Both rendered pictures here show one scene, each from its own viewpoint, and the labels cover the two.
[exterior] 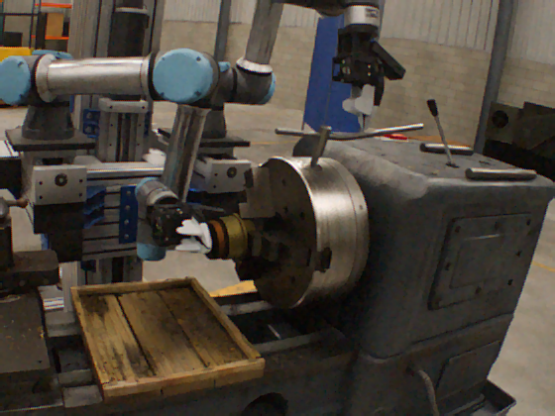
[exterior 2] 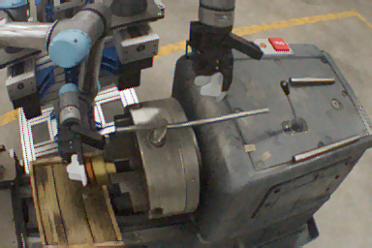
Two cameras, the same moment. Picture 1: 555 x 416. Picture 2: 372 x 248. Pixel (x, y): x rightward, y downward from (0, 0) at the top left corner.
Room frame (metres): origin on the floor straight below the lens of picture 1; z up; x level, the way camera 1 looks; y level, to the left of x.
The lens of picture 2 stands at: (0.42, -0.18, 1.99)
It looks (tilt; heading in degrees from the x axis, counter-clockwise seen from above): 52 degrees down; 8
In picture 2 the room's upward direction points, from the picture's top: 10 degrees clockwise
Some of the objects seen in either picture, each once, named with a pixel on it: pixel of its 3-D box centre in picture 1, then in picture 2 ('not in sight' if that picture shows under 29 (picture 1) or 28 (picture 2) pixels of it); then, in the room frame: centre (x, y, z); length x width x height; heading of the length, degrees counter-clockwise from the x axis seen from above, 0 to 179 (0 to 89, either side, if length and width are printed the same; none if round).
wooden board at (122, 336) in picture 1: (157, 330); (70, 202); (0.82, 0.20, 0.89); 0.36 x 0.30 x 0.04; 32
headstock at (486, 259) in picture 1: (417, 227); (279, 134); (1.21, -0.37, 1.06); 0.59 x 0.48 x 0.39; 122
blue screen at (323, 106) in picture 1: (332, 81); not in sight; (7.89, -0.55, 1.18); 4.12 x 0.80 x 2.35; 9
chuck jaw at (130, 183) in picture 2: (285, 250); (135, 194); (0.86, -0.03, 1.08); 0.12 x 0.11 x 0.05; 32
